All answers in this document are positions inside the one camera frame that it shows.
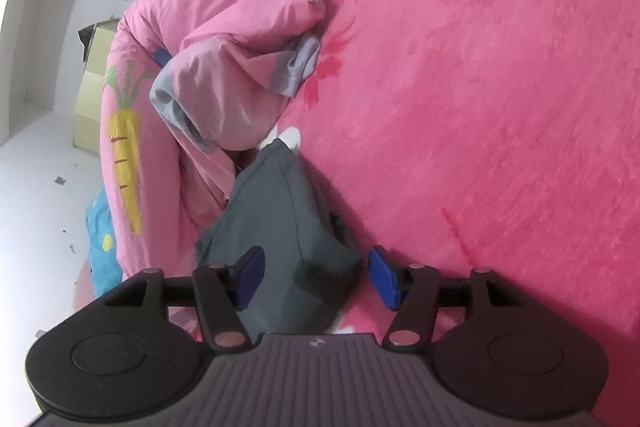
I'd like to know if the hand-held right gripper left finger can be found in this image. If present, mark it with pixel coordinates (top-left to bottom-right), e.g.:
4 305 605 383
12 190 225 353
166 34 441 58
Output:
102 246 266 352

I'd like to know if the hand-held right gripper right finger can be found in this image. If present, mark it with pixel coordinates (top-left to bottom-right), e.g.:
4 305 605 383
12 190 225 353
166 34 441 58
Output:
367 246 531 350

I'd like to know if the dark grey garment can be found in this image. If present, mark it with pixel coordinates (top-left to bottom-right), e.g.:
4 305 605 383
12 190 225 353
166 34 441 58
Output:
194 139 363 338

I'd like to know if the blue printed quilt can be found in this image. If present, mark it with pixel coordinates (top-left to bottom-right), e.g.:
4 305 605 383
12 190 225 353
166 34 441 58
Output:
85 189 123 298

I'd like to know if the pink floral fleece blanket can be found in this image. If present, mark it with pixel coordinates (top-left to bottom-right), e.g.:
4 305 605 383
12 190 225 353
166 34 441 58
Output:
275 0 640 343

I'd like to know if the cardboard box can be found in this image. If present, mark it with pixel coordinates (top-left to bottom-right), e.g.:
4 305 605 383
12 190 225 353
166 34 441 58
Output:
74 19 121 154

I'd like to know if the pink carrot print duvet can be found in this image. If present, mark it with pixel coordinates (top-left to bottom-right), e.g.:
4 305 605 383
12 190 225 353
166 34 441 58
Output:
100 0 341 268

